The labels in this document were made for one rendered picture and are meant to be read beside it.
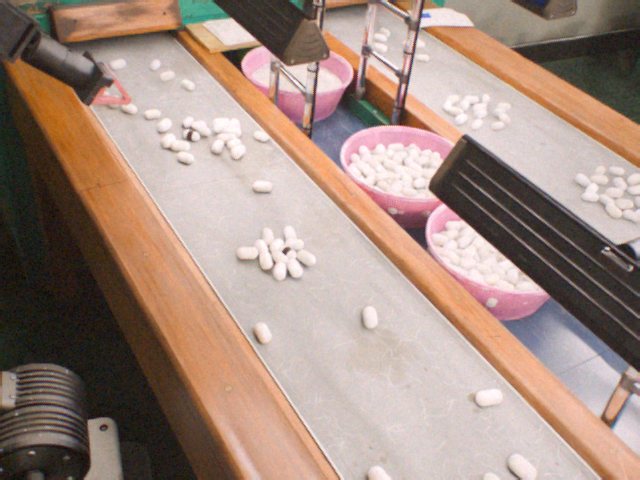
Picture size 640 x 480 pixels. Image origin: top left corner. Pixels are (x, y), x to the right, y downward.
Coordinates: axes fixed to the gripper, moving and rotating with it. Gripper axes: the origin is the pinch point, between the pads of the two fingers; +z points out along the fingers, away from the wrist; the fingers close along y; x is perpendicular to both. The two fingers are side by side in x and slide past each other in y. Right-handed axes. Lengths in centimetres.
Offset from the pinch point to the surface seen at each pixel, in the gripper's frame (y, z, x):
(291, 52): -30.5, -0.1, -26.2
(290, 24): -27.1, -0.8, -29.3
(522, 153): -30, 67, -40
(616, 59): 107, 286, -128
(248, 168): -12.7, 22.6, -3.0
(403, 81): -8, 47, -36
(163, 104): 16.9, 17.7, 0.8
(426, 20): 32, 80, -55
